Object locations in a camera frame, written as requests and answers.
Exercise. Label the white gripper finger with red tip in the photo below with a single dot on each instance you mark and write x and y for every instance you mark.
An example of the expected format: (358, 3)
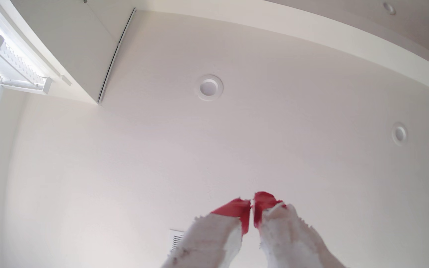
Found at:
(289, 238)
(214, 238)

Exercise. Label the white air vent grille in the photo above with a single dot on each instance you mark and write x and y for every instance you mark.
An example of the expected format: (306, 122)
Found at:
(175, 239)

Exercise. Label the round recessed ceiling light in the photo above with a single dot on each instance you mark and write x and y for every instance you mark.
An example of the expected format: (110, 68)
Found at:
(209, 88)
(399, 134)
(388, 8)

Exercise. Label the white door panel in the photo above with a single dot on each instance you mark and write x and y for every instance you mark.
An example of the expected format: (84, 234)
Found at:
(84, 41)

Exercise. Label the white window blind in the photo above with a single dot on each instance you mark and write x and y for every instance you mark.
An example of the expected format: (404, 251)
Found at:
(9, 63)

